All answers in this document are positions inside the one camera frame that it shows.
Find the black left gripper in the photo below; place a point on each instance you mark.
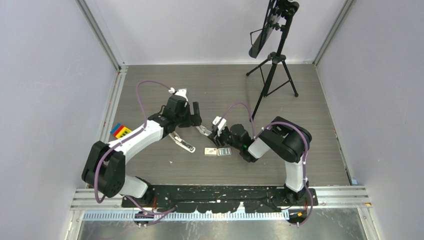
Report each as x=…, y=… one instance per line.
x=192, y=120

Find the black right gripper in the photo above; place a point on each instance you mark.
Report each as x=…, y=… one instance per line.
x=218, y=142

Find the staple box tray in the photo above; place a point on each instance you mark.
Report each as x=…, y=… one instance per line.
x=224, y=151

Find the white staple box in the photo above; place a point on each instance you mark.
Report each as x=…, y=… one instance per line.
x=210, y=151

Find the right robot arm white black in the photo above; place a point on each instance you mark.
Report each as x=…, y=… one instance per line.
x=286, y=139

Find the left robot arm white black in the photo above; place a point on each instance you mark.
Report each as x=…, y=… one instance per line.
x=105, y=168

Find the yellow green colourful block toy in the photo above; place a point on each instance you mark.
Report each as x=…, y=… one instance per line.
x=119, y=131

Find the black tripod stand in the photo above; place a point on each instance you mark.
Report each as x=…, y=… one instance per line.
x=267, y=70

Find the black tablet on tripod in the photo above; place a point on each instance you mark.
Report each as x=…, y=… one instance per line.
x=279, y=17

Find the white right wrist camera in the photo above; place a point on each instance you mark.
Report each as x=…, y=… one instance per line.
x=218, y=124

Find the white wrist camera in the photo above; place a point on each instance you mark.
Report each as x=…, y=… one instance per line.
x=182, y=92
x=218, y=124

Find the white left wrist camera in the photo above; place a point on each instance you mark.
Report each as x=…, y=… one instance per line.
x=182, y=92

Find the aluminium cable duct rail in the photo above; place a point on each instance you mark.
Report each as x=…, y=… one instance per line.
x=134, y=215

